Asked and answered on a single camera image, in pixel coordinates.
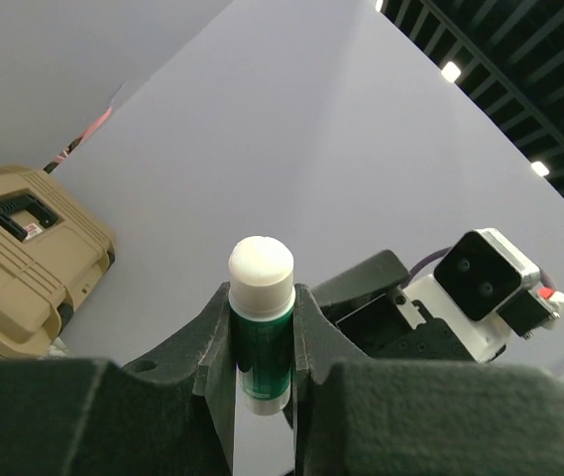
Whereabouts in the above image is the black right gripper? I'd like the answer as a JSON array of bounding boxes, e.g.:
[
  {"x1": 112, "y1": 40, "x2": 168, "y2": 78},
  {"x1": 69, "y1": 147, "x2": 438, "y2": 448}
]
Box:
[{"x1": 310, "y1": 249, "x2": 510, "y2": 364}]

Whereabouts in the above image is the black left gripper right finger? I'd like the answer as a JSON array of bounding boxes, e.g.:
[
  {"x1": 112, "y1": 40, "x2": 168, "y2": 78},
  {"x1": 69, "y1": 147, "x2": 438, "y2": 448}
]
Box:
[{"x1": 292, "y1": 285, "x2": 564, "y2": 475}]

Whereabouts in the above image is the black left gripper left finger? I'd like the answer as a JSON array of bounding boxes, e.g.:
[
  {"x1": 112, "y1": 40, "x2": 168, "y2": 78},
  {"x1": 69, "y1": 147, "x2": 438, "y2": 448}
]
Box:
[{"x1": 0, "y1": 286, "x2": 235, "y2": 475}]

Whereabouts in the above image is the green white glue stick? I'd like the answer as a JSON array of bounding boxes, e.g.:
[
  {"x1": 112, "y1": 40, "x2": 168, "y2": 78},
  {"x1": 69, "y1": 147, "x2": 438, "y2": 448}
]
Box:
[{"x1": 228, "y1": 236, "x2": 295, "y2": 417}]

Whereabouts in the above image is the tan plastic toolbox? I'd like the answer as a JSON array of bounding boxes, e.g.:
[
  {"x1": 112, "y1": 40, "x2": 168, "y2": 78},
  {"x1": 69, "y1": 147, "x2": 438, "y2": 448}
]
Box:
[{"x1": 0, "y1": 166, "x2": 116, "y2": 359}]

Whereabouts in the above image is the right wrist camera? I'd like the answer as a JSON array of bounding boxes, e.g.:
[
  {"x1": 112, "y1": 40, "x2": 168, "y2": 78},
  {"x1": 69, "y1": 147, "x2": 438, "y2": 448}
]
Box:
[{"x1": 432, "y1": 227, "x2": 564, "y2": 343}]

